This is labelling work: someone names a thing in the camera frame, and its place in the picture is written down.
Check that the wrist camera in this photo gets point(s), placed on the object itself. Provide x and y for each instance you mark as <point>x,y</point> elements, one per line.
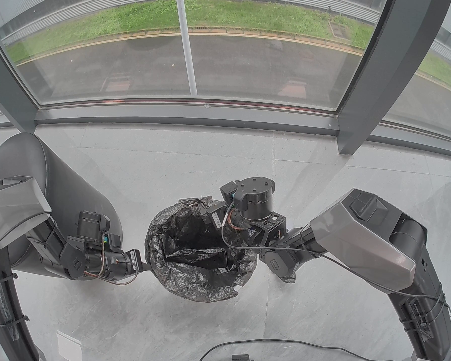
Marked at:
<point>114,241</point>
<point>228,192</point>

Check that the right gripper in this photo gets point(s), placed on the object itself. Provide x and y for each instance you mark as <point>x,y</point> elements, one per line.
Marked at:
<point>231,224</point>

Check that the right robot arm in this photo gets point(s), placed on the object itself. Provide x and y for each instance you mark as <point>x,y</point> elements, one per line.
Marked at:
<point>360,235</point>

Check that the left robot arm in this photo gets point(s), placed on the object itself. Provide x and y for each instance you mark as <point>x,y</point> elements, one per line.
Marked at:
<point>18,209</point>

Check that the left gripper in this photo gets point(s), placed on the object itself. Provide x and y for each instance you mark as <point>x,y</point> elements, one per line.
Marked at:
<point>112,265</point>

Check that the window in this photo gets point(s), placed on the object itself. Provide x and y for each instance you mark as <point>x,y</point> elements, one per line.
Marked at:
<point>97,70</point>

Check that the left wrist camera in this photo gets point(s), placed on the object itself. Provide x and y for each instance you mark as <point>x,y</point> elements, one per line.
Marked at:
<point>114,241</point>

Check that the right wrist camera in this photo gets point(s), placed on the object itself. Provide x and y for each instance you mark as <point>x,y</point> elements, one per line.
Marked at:
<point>228,192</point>

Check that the dark grey round chair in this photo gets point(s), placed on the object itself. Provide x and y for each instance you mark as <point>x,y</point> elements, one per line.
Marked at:
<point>71,186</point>

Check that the crumpled black plastic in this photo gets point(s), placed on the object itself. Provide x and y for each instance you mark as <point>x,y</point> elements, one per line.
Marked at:
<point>289,278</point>

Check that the black plastic bag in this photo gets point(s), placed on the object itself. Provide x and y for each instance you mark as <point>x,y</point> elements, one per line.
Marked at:
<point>188,280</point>

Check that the black power adapter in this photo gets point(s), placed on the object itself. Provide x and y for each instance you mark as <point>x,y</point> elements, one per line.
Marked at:
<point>242,358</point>

